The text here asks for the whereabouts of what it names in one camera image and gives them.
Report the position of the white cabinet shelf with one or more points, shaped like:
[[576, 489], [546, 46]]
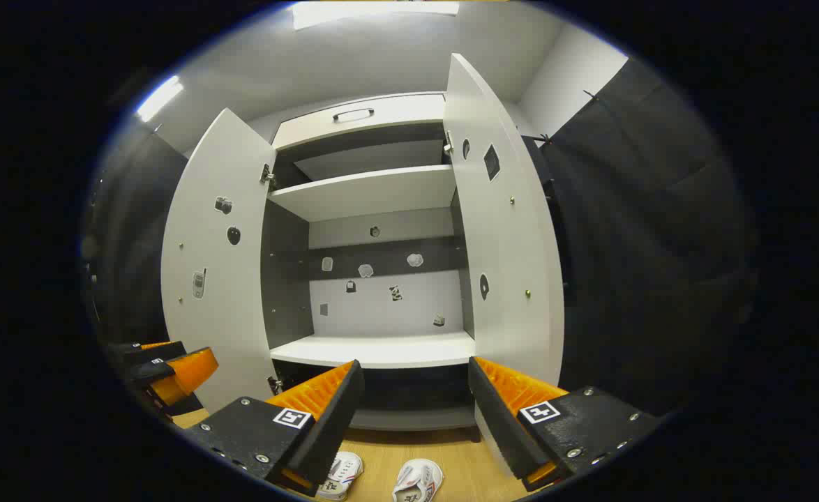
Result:
[[381, 348], [367, 192]]

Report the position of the white cabinet door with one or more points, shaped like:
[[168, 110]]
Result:
[[507, 244], [228, 335]]

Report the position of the white shoe cabinet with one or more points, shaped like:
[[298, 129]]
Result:
[[416, 307]]

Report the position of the white sneaker shoe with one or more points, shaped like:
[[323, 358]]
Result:
[[416, 481], [343, 474]]

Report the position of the small ceiling light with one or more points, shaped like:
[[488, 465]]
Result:
[[160, 99]]

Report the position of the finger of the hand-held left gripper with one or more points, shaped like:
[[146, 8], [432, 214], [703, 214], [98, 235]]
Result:
[[144, 352], [190, 369]]

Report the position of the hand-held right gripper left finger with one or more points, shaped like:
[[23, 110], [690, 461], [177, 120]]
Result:
[[333, 425]]

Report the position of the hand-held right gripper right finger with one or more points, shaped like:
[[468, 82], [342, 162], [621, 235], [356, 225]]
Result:
[[500, 425]]

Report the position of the white cabinet drawer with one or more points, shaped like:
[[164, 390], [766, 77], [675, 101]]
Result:
[[409, 115]]

